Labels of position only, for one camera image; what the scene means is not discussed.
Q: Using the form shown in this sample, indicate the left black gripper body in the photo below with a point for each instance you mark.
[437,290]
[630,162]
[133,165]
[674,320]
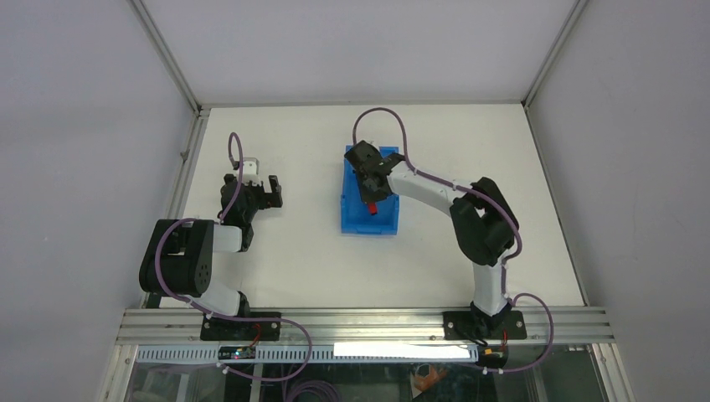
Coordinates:
[255,197]

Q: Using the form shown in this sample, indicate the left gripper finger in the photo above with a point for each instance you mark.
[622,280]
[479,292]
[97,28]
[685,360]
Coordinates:
[269,195]
[229,180]

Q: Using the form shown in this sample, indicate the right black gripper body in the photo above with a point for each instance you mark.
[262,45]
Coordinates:
[368,194]

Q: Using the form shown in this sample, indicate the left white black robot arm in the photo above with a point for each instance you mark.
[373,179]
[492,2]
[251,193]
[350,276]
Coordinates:
[179,256]

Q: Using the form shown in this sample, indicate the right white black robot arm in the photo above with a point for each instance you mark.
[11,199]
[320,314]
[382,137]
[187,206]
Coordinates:
[486,230]

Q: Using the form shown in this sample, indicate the blue plastic bin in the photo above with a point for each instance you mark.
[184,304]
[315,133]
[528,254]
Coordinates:
[354,216]

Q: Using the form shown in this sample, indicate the orange object under table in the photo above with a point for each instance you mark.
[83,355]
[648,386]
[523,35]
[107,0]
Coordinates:
[425,376]

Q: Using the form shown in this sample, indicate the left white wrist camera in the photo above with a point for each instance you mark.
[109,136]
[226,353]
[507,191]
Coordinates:
[249,168]

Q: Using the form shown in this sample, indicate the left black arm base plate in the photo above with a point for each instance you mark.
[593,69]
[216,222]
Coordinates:
[265,328]

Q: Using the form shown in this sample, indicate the white slotted cable duct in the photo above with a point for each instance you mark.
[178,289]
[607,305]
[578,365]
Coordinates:
[341,352]

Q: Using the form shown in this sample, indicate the aluminium mounting rail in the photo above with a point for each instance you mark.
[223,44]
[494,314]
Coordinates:
[182,326]

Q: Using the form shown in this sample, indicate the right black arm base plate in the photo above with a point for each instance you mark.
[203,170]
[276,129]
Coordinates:
[464,325]

